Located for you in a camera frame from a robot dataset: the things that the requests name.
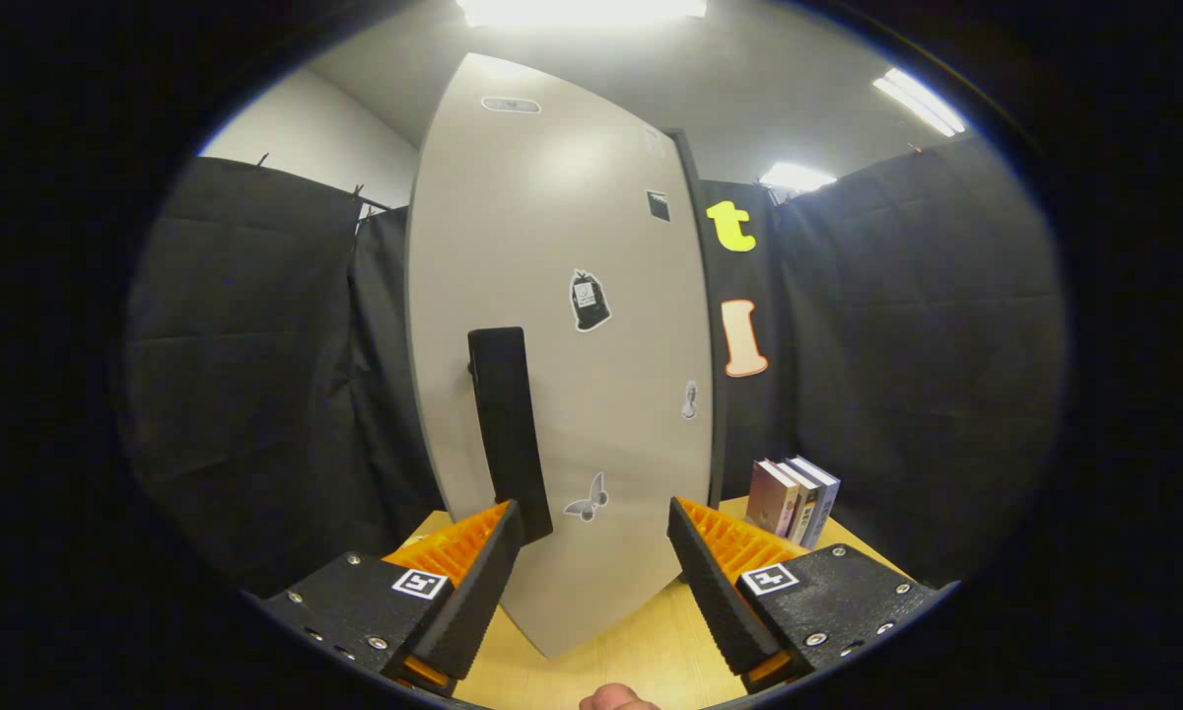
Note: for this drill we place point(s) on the blue grey book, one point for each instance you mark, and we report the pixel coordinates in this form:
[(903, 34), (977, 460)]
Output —
[(825, 503)]

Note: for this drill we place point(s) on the grey cabinet body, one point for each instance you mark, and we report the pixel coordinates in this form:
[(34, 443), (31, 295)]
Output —
[(719, 444)]

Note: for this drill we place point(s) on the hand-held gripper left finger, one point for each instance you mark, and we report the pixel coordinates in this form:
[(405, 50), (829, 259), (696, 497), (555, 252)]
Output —
[(473, 602)]

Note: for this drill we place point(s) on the small ceiling light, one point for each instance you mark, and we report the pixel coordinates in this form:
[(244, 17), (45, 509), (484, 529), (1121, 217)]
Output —
[(797, 177)]

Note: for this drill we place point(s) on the beige cabinet door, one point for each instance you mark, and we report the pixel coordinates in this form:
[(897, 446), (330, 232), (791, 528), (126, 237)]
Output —
[(601, 414)]

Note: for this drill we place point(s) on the beige book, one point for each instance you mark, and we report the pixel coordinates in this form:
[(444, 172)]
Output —
[(803, 508)]

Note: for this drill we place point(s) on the long ceiling light strip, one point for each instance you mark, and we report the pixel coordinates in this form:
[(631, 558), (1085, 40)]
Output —
[(919, 101)]

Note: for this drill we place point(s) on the black backdrop cloth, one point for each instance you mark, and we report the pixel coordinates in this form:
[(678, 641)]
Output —
[(256, 375)]

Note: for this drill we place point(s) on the large ceiling light panel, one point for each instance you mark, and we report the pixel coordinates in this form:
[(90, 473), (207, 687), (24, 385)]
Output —
[(582, 10)]

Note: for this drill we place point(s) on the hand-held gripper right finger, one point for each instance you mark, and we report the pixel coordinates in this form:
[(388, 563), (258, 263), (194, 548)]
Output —
[(715, 592)]

